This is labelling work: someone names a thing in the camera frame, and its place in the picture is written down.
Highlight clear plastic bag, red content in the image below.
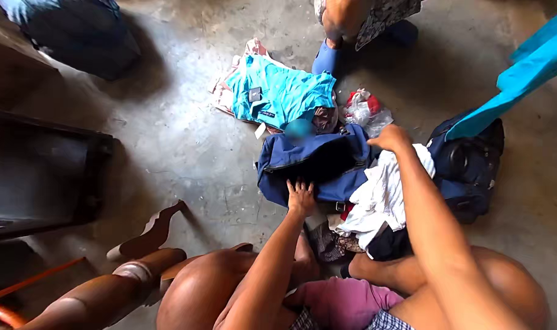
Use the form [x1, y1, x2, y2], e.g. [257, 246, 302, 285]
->
[343, 88, 394, 138]

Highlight person's right hand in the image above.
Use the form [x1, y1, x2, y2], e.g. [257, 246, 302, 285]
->
[367, 124, 414, 155]

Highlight turned wooden furniture leg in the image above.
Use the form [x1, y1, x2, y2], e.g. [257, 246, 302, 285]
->
[17, 247, 187, 330]

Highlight person's legs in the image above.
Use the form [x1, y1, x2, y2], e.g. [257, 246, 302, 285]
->
[156, 229, 552, 330]

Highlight long turquoise cloth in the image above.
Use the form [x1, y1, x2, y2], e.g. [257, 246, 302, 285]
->
[445, 5, 557, 141]

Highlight black cloth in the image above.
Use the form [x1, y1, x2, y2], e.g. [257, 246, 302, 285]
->
[367, 226, 414, 262]

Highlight person's body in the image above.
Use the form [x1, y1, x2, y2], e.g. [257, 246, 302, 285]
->
[283, 276, 416, 330]

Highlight navy blue duffel bag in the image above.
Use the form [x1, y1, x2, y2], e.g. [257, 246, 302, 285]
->
[256, 123, 374, 215]

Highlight white crumpled cloth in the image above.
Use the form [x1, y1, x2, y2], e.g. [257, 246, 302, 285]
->
[336, 143, 436, 259]

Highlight curved wooden furniture leg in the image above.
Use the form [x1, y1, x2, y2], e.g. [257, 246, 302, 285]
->
[106, 200, 186, 262]

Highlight thin orange rod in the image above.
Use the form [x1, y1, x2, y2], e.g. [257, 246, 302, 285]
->
[0, 257, 87, 304]

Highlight black glossy chest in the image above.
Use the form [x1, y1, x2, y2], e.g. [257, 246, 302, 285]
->
[0, 108, 115, 244]

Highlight turquoise shirt with tag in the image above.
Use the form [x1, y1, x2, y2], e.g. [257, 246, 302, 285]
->
[225, 54, 337, 134]

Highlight person's left forearm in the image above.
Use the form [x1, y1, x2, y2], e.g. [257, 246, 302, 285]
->
[213, 209, 310, 330]

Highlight person's right forearm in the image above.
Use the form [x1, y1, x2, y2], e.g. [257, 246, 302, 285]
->
[394, 143, 531, 330]

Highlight dark grey striped cloth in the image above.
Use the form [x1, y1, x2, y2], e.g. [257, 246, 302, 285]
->
[306, 218, 346, 264]

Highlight navy backpack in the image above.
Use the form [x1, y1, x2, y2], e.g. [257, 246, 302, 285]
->
[426, 108, 506, 224]

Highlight dark brown furniture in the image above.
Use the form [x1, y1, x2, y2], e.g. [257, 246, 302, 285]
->
[0, 25, 65, 122]

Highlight person's left hand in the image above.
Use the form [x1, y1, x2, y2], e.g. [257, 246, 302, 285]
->
[286, 177, 316, 218]

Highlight thick orange curved tube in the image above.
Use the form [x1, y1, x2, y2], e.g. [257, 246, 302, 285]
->
[0, 303, 28, 329]

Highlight large dark blue bag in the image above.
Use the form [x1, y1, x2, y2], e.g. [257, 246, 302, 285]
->
[0, 0, 142, 82]

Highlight pile of pinkish clothes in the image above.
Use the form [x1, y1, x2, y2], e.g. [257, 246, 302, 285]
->
[209, 38, 340, 135]

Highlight brown patterned cloth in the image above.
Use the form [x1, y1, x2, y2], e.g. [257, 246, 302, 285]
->
[336, 234, 366, 254]

